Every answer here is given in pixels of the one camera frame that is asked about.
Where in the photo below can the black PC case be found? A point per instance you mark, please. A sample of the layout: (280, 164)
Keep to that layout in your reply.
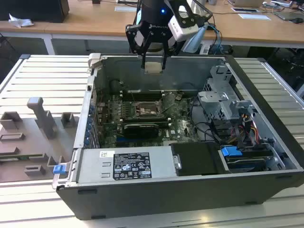
(166, 197)

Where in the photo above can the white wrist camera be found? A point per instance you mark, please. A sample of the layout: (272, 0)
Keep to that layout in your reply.
(183, 31)

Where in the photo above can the silver CPU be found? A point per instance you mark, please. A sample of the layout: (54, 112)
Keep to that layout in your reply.
(154, 67)

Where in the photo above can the pale blue teach pendant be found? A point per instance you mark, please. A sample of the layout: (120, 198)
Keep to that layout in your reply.
(194, 40)

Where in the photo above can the long wooden desk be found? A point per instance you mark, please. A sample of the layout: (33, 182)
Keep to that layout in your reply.
(83, 21)

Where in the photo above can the crumpled white paper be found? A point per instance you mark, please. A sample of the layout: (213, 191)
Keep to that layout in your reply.
(20, 21)

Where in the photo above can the metal CPU socket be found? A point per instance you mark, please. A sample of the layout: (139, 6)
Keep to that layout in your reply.
(145, 111)

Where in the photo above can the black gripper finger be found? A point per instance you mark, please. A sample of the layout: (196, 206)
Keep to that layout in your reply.
(169, 47)
(130, 38)

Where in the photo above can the blue plastic latch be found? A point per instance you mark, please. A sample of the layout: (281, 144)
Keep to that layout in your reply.
(59, 169)

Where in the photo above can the silver power supply unit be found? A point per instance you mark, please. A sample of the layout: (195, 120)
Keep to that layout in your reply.
(95, 166)

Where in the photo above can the black graphics card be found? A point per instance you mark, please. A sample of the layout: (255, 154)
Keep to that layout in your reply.
(142, 130)

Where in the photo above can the black plastic shroud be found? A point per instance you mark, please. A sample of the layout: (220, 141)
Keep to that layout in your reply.
(197, 159)

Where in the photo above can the white paper sheet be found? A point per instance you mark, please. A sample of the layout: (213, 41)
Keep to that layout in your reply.
(254, 16)

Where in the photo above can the silver metal drive cage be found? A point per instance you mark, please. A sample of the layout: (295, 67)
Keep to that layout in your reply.
(213, 102)

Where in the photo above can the green motherboard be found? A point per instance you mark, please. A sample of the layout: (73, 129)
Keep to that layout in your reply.
(183, 128)

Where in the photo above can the black camera bracket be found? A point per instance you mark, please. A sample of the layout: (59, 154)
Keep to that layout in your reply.
(184, 21)

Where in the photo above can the grey parts rack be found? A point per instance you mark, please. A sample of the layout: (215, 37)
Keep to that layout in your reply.
(35, 147)

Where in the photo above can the green RAM stick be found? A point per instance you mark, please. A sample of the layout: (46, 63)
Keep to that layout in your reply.
(21, 156)

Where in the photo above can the black box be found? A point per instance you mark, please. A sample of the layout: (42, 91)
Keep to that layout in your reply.
(35, 9)

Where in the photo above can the dark laptop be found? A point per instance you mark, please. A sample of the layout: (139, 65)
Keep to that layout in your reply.
(288, 15)

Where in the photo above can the hard disk in blue carrier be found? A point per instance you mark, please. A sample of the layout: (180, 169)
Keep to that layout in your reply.
(231, 151)

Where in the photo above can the blue expansion slot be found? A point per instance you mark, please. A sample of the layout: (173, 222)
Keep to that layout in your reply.
(120, 140)

